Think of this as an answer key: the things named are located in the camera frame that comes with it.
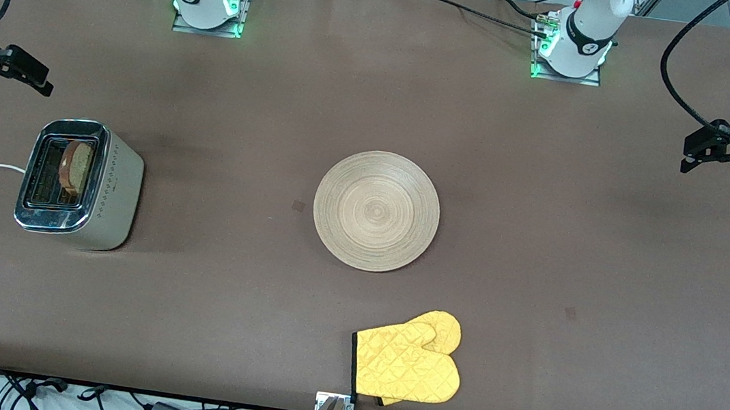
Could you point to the brown-crusted bread slice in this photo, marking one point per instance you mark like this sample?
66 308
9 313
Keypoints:
77 165

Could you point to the round wooden plate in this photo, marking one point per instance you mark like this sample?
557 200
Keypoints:
376 212

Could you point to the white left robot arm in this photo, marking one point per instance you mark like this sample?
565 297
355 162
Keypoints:
582 44

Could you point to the silver beige two-slot toaster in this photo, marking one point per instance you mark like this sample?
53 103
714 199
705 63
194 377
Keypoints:
111 197

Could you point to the yellow quilted oven mitt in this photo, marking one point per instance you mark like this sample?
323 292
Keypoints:
408 365

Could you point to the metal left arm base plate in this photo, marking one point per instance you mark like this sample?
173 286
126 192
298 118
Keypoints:
592 81

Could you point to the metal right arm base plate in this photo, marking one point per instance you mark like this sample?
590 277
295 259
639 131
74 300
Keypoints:
183 25

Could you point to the small metal camera bracket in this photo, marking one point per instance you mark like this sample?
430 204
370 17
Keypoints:
320 399

